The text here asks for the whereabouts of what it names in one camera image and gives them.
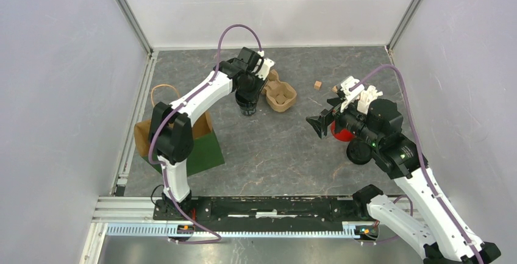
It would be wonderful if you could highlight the small wooden cube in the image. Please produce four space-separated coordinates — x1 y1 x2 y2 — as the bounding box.
313 80 322 90

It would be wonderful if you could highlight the black coffee cup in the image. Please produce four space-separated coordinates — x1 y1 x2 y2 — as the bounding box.
235 95 258 116

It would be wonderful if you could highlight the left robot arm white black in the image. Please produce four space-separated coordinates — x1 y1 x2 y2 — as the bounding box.
148 47 275 220

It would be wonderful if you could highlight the brown paper bag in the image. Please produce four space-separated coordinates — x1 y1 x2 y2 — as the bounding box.
134 84 213 158

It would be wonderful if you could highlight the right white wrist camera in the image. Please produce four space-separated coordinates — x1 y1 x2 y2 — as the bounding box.
337 76 365 112

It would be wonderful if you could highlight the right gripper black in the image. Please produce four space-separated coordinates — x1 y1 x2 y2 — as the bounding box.
305 94 382 148

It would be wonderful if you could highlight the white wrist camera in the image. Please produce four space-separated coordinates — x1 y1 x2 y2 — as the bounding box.
337 76 365 112
254 51 275 80

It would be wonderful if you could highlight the white stirrer sticks bundle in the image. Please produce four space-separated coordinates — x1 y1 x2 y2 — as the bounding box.
357 85 383 115

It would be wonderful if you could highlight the purple cable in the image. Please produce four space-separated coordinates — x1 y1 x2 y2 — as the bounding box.
349 64 485 264
148 24 263 246

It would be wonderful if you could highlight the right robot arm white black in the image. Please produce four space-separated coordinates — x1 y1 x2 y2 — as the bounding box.
307 98 501 263

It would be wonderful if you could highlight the cardboard cup carrier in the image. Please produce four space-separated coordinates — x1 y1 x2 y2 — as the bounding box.
261 70 297 113

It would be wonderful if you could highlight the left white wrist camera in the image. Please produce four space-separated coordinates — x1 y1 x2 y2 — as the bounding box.
254 51 275 80

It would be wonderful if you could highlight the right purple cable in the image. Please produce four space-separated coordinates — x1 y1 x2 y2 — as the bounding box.
349 64 485 264

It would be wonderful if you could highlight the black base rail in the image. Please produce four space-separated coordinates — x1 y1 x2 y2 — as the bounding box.
152 196 373 234

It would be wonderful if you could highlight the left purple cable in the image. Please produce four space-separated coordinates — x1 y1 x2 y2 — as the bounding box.
148 24 263 246

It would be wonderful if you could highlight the green mat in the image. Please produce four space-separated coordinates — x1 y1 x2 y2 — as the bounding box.
134 124 224 177

